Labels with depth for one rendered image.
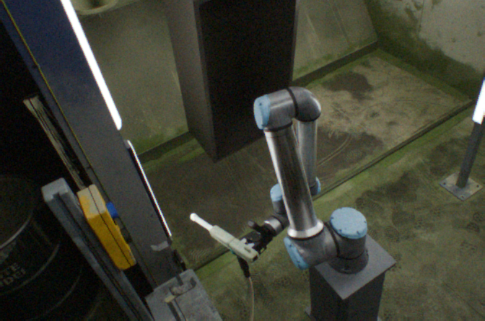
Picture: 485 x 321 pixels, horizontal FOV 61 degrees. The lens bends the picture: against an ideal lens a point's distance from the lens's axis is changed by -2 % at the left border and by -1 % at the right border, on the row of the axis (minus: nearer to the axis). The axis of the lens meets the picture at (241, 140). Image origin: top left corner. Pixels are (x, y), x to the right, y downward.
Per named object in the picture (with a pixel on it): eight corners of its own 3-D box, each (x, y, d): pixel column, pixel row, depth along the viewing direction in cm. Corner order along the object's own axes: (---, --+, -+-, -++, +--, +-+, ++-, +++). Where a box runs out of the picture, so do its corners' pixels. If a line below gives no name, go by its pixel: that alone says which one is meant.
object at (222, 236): (268, 284, 188) (257, 249, 177) (260, 291, 186) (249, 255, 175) (206, 240, 224) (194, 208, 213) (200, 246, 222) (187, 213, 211)
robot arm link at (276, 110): (340, 264, 170) (296, 89, 150) (301, 280, 167) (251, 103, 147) (324, 247, 184) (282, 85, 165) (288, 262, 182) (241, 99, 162)
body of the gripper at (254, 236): (258, 256, 193) (276, 240, 199) (254, 242, 189) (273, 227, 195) (247, 249, 198) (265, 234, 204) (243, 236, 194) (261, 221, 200)
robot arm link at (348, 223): (372, 250, 178) (375, 226, 166) (336, 265, 175) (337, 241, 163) (354, 223, 189) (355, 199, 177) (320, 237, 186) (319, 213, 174)
